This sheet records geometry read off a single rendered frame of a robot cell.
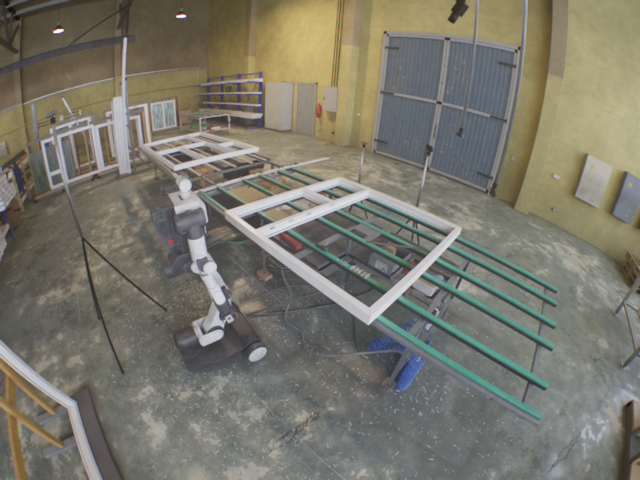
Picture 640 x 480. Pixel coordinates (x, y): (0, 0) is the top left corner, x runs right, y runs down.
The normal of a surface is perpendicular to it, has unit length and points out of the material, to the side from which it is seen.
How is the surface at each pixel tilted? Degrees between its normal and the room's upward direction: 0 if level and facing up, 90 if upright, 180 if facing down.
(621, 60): 90
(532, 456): 0
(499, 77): 90
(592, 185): 90
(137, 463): 0
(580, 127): 90
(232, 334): 0
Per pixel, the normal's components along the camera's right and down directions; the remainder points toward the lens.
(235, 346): 0.07, -0.84
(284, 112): 0.71, 0.42
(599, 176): -0.70, 0.34
